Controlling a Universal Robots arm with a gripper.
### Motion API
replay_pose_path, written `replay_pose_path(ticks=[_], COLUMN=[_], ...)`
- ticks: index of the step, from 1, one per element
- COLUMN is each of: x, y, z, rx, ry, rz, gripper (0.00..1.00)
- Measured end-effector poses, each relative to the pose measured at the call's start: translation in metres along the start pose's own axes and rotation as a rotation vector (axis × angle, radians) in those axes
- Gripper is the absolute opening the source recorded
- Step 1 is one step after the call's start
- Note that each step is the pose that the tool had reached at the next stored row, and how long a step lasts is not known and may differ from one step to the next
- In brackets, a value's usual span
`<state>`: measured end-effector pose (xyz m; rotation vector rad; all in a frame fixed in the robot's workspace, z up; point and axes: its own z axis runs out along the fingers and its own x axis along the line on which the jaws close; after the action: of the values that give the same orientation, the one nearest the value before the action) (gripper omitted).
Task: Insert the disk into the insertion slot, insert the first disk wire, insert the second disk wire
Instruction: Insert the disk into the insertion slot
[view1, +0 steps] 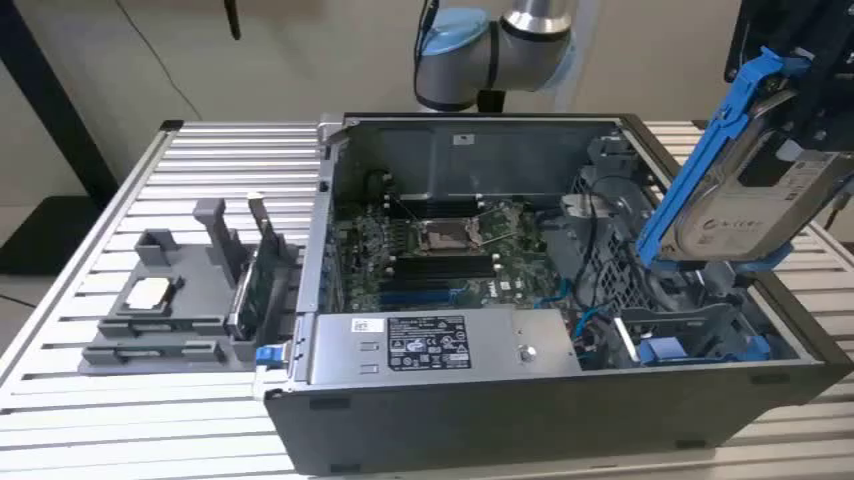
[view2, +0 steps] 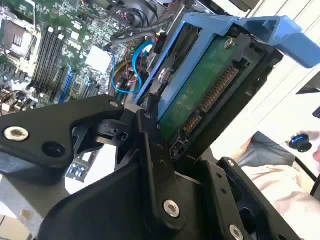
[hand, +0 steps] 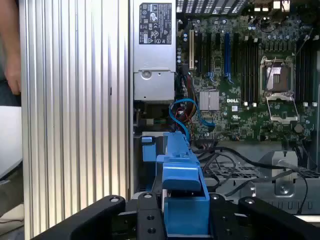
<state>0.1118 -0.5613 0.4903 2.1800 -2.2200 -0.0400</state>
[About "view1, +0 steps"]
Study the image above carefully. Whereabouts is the hard disk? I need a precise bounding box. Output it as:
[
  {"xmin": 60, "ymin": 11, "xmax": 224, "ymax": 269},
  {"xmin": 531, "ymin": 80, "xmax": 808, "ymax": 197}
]
[{"xmin": 635, "ymin": 47, "xmax": 854, "ymax": 275}]

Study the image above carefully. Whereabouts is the black disk wire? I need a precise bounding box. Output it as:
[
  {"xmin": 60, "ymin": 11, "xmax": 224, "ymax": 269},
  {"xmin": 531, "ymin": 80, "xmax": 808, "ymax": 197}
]
[{"xmin": 646, "ymin": 269, "xmax": 677, "ymax": 304}]

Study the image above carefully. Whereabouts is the black RAM slot bank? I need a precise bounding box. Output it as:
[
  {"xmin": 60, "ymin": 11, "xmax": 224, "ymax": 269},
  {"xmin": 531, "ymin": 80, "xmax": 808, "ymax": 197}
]
[
  {"xmin": 390, "ymin": 194, "xmax": 486, "ymax": 217},
  {"xmin": 393, "ymin": 254, "xmax": 499, "ymax": 291}
]

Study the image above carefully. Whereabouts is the blue expansion slot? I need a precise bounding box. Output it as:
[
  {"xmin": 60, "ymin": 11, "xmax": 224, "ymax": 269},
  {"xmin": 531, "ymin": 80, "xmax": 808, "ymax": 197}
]
[{"xmin": 379, "ymin": 288, "xmax": 457, "ymax": 309}]

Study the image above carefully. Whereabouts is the perforated metal drive cage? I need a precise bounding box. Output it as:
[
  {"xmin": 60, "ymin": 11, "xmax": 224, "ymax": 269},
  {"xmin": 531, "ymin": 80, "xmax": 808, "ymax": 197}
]
[{"xmin": 539, "ymin": 164, "xmax": 669, "ymax": 321}]

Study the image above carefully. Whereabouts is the metal socket cover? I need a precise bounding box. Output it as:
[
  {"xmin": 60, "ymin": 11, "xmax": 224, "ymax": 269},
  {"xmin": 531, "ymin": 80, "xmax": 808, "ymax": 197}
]
[{"xmin": 477, "ymin": 207, "xmax": 526, "ymax": 246}]

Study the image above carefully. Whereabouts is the green motherboard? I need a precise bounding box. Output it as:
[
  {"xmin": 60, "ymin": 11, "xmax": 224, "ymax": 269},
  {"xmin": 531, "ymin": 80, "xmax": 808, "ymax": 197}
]
[{"xmin": 333, "ymin": 197, "xmax": 575, "ymax": 314}]

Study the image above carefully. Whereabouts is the CPU socket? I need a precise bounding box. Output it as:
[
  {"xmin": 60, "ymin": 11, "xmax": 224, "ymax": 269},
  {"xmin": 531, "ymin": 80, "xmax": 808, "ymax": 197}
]
[{"xmin": 417, "ymin": 217, "xmax": 486, "ymax": 254}]

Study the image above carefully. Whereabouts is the thin metal locking lever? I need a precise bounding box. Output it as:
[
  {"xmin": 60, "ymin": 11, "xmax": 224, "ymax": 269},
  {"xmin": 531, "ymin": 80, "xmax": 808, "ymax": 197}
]
[{"xmin": 391, "ymin": 195, "xmax": 423, "ymax": 222}]

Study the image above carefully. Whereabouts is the silver power supply box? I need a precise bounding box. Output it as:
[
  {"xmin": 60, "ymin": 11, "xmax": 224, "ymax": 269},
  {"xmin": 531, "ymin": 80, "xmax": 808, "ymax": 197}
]
[{"xmin": 307, "ymin": 307, "xmax": 581, "ymax": 387}]

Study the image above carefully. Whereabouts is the dark grey PC case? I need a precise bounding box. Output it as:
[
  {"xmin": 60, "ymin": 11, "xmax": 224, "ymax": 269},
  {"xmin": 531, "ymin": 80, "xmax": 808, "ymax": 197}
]
[{"xmin": 251, "ymin": 112, "xmax": 854, "ymax": 477}]

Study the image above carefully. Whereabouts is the green graphics card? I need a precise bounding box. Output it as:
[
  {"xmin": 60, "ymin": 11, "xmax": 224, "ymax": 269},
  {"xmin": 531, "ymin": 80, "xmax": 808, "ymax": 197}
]
[{"xmin": 224, "ymin": 192, "xmax": 288, "ymax": 341}]

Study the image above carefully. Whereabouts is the grey parts rack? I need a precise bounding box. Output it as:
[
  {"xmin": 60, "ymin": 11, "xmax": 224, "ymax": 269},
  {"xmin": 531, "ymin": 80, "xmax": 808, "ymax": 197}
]
[{"xmin": 78, "ymin": 197, "xmax": 308, "ymax": 376}]

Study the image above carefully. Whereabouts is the silver CPU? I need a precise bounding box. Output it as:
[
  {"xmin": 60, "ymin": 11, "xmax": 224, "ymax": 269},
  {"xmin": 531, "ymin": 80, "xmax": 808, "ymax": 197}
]
[{"xmin": 126, "ymin": 277, "xmax": 186, "ymax": 311}]

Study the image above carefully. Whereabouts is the black monitor stand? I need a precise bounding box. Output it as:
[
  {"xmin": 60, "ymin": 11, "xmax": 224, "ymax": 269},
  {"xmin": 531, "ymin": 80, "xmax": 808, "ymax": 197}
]
[{"xmin": 0, "ymin": 0, "xmax": 122, "ymax": 276}]

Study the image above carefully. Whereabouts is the long black wire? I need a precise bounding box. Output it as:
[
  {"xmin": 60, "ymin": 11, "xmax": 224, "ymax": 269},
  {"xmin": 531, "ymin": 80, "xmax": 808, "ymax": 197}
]
[{"xmin": 571, "ymin": 174, "xmax": 633, "ymax": 314}]

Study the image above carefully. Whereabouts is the blue wire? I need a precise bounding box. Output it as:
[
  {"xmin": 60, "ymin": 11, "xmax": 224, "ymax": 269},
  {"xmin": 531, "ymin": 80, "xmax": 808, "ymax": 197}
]
[{"xmin": 550, "ymin": 277, "xmax": 609, "ymax": 354}]

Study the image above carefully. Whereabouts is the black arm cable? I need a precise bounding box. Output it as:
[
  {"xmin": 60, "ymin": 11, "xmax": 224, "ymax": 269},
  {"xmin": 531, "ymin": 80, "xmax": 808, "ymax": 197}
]
[{"xmin": 413, "ymin": 0, "xmax": 442, "ymax": 101}]

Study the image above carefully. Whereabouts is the black hanging strap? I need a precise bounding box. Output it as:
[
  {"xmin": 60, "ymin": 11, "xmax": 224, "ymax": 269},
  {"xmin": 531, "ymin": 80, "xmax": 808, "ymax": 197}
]
[{"xmin": 223, "ymin": 0, "xmax": 243, "ymax": 41}]

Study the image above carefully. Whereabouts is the thin black wall cable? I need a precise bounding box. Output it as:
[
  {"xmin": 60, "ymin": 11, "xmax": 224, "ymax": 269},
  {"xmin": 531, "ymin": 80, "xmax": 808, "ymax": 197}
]
[{"xmin": 116, "ymin": 0, "xmax": 203, "ymax": 122}]

